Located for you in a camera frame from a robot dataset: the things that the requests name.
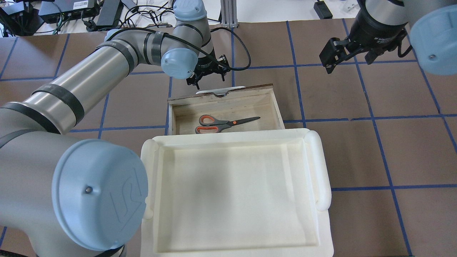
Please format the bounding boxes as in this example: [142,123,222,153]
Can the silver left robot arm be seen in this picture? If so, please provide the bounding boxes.
[1,0,215,257]

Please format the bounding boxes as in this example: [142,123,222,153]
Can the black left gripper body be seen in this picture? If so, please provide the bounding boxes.
[193,57,230,78]

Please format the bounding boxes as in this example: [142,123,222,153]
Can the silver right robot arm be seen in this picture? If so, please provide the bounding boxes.
[229,0,456,76]

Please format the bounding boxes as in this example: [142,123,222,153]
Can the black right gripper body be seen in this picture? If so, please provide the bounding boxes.
[319,21,407,74]

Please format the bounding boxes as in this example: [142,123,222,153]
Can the orange grey scissors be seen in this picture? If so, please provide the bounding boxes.
[195,114,261,134]

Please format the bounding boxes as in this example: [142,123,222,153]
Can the light wooden drawer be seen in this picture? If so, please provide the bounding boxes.
[167,84,285,135]

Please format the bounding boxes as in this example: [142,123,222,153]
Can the white foam tray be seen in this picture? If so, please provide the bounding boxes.
[140,128,333,257]

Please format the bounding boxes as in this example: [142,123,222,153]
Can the aluminium frame post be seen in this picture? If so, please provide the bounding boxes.
[220,0,239,28]

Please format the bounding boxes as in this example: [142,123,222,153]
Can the black power brick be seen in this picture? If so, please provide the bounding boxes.
[313,0,333,20]

